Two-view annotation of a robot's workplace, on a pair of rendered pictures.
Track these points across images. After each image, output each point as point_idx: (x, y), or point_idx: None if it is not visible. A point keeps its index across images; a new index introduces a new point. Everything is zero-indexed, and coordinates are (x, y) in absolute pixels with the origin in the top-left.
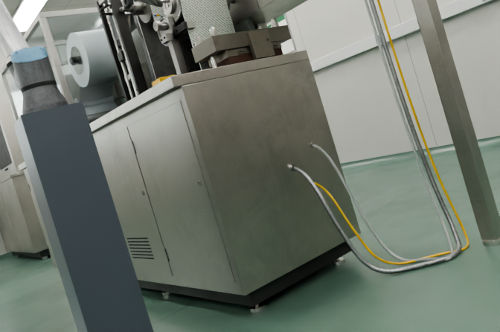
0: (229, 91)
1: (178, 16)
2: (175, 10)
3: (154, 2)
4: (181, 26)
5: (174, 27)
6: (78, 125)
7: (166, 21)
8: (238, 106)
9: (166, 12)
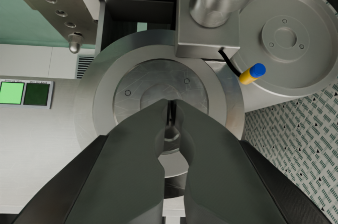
0: None
1: (134, 39)
2: (131, 65)
3: (160, 119)
4: None
5: (176, 5)
6: None
7: (199, 26)
8: None
9: (188, 77)
